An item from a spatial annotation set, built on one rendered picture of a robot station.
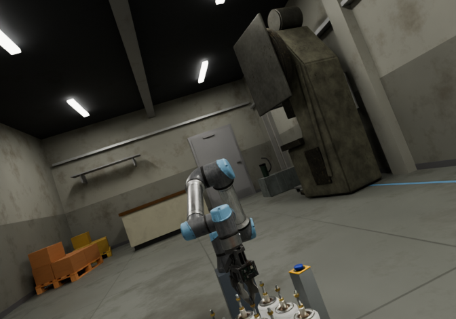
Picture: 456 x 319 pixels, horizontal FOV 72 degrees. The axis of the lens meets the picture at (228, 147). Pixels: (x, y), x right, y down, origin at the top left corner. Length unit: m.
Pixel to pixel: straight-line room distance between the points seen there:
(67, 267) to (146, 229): 1.52
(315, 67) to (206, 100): 5.43
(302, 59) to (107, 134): 6.28
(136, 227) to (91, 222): 2.65
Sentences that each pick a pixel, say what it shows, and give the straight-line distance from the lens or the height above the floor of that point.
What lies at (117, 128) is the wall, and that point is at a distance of 9.27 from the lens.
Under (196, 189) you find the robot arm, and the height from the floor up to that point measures 0.79.
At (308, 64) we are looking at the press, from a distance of 4.41.
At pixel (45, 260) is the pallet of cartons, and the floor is 0.48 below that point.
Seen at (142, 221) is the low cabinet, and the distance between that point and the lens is 6.74.
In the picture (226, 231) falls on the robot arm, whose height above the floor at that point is 0.61.
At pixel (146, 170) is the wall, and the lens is 9.00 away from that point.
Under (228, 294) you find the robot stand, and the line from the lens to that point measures 1.85.
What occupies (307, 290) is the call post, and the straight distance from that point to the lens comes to 1.46.
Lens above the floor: 0.80
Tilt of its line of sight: 4 degrees up
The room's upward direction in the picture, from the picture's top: 20 degrees counter-clockwise
